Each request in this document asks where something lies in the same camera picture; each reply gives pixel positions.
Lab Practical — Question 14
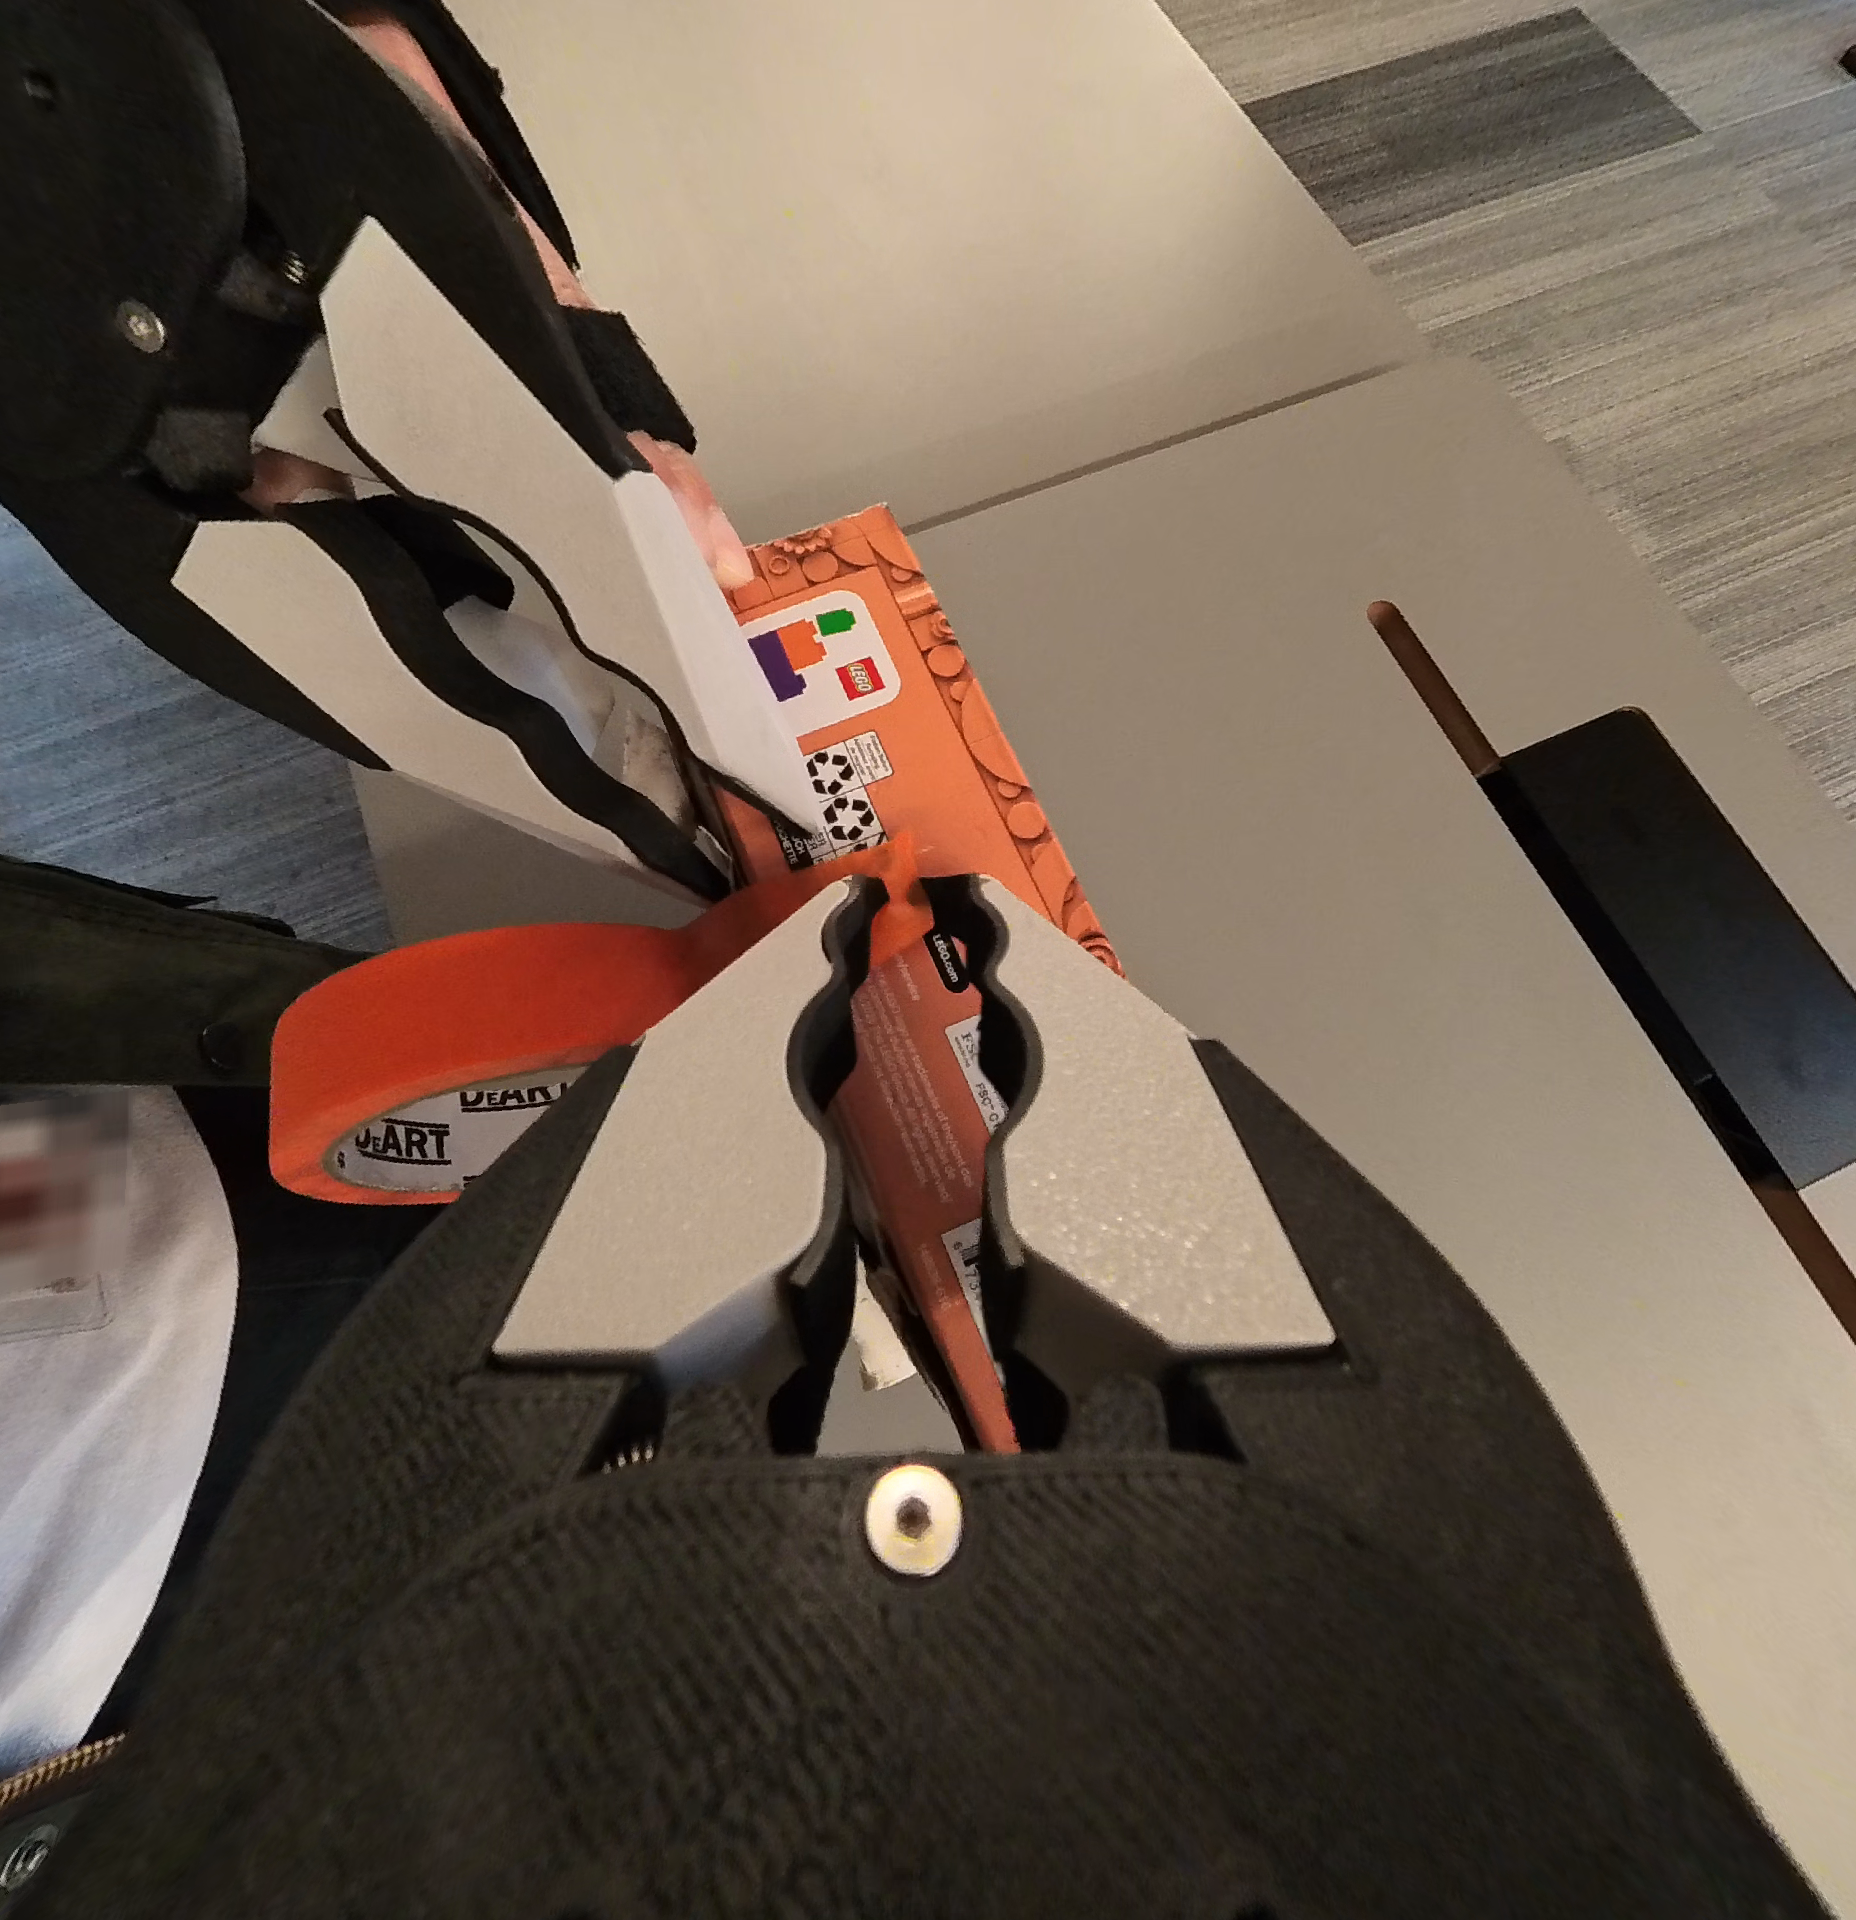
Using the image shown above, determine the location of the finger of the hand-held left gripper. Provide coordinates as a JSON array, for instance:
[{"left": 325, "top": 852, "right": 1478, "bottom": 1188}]
[
  {"left": 311, "top": 222, "right": 817, "bottom": 848},
  {"left": 165, "top": 492, "right": 743, "bottom": 904}
]

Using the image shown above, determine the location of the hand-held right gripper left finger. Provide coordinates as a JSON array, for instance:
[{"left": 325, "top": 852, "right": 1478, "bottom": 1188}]
[{"left": 497, "top": 881, "right": 874, "bottom": 1448}]

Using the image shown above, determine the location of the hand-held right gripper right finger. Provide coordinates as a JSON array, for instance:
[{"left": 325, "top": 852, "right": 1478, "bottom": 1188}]
[{"left": 937, "top": 871, "right": 1340, "bottom": 1448}]

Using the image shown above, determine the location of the orange masking tape roll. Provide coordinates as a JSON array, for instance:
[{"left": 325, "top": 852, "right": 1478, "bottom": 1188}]
[{"left": 266, "top": 831, "right": 925, "bottom": 1208}]

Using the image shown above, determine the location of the black orchid lego box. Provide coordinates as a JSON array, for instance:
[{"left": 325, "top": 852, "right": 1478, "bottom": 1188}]
[{"left": 704, "top": 503, "right": 1137, "bottom": 1463}]

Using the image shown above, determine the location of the person's black jacket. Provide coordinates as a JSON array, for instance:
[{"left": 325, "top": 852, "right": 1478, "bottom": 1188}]
[{"left": 0, "top": 848, "right": 465, "bottom": 1920}]

